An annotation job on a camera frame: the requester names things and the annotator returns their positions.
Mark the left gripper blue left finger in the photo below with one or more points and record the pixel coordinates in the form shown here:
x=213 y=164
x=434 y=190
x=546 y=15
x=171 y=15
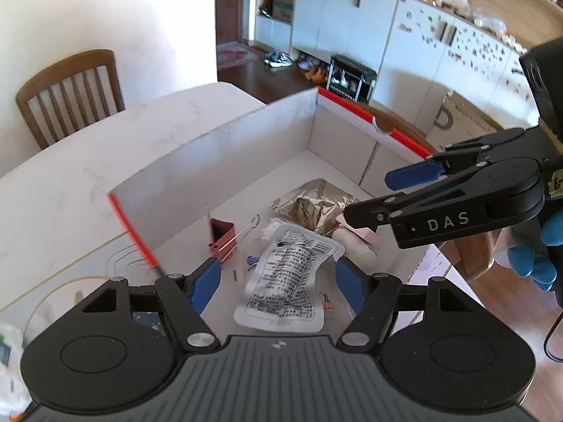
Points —
x=202 y=284

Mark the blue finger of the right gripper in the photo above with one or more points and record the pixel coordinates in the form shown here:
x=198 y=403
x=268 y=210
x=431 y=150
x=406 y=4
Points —
x=414 y=175

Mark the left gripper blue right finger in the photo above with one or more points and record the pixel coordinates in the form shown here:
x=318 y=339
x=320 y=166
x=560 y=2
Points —
x=353 y=283

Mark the cartoon face plush pouch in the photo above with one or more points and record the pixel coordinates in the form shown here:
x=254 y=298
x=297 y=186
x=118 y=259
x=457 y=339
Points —
x=358 y=251

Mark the pink binder clip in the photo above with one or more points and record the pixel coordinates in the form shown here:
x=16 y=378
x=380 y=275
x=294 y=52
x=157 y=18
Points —
x=225 y=238

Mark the pink striped packet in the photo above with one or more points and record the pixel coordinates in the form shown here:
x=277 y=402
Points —
x=367 y=235

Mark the clear printed sachet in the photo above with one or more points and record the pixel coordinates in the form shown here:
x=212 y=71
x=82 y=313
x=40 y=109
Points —
x=281 y=294

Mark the silver foil snack wrapper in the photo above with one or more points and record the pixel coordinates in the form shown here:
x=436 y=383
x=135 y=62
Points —
x=315 y=205

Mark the blueberry bread packet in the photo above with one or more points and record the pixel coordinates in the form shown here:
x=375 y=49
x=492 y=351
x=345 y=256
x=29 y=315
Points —
x=243 y=266

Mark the white plastic bag with packet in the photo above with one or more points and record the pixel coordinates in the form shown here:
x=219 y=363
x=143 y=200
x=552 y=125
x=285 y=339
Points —
x=15 y=397

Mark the blue gloved right hand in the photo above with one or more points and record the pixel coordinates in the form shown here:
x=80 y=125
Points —
x=529 y=254

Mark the red white cardboard box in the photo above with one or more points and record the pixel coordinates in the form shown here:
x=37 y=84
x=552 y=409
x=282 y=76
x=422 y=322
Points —
x=236 y=171

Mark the black shoe rack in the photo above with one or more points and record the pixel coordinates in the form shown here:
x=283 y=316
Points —
x=350 y=79

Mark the grey sneakers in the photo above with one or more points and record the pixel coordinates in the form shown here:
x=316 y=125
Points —
x=277 y=59

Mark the red patterned floor rug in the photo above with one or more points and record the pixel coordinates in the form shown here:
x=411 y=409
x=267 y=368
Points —
x=234 y=54

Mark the wooden chair behind table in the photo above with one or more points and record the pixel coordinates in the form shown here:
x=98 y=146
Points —
x=70 y=95

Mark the dark wooden door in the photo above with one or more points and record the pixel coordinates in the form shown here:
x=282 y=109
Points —
x=228 y=21

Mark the white blue wall cabinets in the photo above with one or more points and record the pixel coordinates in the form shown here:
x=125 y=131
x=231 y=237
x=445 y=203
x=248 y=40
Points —
x=422 y=52

